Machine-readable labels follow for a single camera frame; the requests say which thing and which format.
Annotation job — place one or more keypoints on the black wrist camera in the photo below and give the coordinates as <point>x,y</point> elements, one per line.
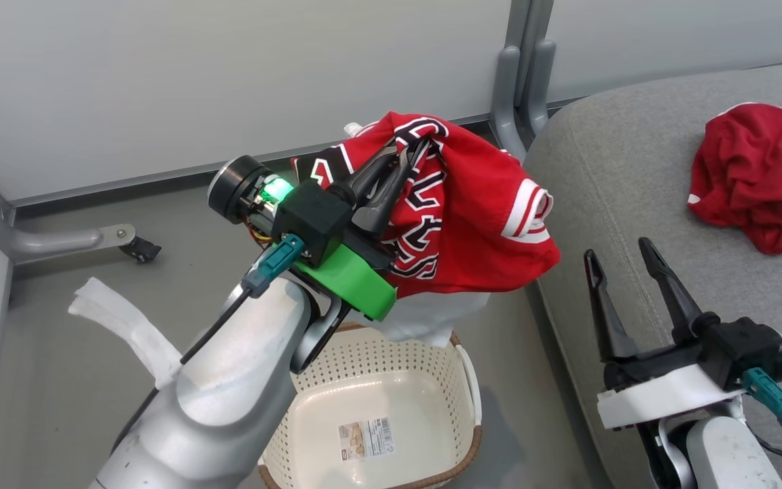
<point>313,221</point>
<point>744,346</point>

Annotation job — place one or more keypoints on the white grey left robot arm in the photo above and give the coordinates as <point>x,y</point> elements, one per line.
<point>228,394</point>

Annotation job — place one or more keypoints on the long grey partition foot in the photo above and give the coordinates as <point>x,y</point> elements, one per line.
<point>505,109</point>

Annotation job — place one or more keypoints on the paper label sticker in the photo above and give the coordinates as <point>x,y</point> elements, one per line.
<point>366,439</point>

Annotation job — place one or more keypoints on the red jersey with black lettering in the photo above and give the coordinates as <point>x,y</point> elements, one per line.
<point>479,217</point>

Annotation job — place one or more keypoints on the red basketball jersey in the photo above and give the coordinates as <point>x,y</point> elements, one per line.
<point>757,176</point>

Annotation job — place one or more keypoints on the short grey partition foot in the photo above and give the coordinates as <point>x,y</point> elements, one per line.
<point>540,81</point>

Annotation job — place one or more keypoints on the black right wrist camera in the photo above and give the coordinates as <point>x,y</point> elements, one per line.
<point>744,346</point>

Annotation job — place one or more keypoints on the grey partition foot with bracket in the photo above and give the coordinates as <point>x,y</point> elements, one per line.
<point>45,241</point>

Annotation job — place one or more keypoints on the black caster with brake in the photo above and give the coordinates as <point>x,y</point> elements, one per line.
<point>141,250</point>

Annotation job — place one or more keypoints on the teal right camera connector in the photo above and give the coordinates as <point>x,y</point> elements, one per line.
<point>774,399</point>

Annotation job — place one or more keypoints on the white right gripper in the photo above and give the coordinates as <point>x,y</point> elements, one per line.
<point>662,397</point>

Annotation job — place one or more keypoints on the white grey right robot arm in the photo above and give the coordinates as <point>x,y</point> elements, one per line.
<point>723,455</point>

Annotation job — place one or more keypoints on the grey fabric sofa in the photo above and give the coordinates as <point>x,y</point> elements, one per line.
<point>622,190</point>

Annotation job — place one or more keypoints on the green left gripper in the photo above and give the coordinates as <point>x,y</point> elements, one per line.
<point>357,278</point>

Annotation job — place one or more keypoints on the teal left camera connector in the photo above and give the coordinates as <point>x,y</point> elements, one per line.
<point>274,265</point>

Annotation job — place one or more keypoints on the grey metal partition post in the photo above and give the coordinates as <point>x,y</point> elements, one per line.
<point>530,27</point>

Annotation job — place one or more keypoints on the white perforated laundry basket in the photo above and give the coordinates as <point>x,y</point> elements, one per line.
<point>364,380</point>

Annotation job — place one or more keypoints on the teal camera connector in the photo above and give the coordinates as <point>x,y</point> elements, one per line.
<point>774,399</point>
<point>274,265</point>

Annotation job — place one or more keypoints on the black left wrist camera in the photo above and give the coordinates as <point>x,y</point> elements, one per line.
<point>313,221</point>

